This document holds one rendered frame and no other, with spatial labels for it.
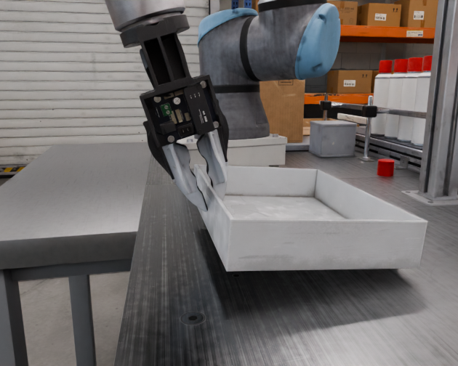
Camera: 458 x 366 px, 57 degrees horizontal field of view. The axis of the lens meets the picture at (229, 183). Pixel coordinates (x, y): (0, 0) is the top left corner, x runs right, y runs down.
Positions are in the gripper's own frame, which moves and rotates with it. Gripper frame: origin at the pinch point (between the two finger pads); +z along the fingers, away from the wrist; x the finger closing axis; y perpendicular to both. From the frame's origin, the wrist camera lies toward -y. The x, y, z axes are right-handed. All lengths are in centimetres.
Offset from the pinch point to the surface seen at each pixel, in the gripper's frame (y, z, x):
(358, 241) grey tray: 13.0, 5.2, 12.0
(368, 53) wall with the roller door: -479, 31, 266
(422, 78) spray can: -42, 2, 56
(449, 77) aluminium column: -13.1, -2.0, 42.2
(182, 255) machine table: 3.1, 4.8, -5.1
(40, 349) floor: -108, 70, -79
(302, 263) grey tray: 13.2, 5.2, 6.1
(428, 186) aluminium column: -14.6, 15.1, 36.6
